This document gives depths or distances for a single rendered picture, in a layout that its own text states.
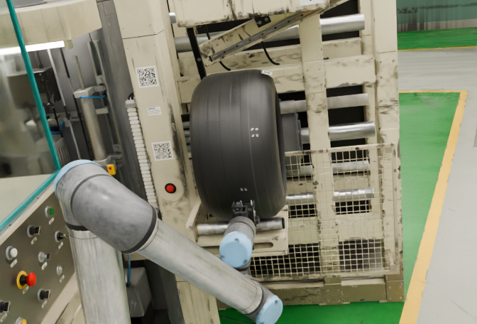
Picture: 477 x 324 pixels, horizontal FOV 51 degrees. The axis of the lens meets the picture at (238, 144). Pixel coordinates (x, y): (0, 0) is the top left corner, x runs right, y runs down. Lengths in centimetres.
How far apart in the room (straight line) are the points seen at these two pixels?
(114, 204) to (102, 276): 25
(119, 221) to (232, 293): 40
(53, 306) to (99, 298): 55
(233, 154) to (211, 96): 23
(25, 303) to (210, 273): 66
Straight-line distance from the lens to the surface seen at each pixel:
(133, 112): 191
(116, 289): 126
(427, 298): 302
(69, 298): 181
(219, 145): 167
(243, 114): 168
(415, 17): 1092
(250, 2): 200
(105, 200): 104
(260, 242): 199
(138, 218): 104
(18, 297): 163
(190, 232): 193
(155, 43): 181
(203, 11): 203
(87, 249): 119
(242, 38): 216
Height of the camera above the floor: 186
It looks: 20 degrees down
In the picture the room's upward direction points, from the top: 9 degrees counter-clockwise
